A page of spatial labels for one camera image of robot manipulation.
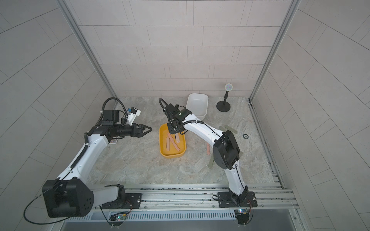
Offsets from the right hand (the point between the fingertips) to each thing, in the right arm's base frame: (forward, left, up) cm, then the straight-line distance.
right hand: (174, 129), depth 87 cm
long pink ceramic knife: (-4, +1, -9) cm, 10 cm away
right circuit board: (-44, -33, -12) cm, 56 cm away
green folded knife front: (-18, -21, -11) cm, 30 cm away
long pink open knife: (-10, -21, -11) cm, 25 cm away
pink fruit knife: (-4, +5, -9) cm, 11 cm away
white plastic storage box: (+28, -16, -7) cm, 33 cm away
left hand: (-4, +12, +10) cm, 16 cm away
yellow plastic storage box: (-6, +3, -9) cm, 11 cm away
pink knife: (-7, -3, +1) cm, 7 cm away
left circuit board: (-41, +24, -8) cm, 49 cm away
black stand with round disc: (+26, -38, -9) cm, 46 cm away
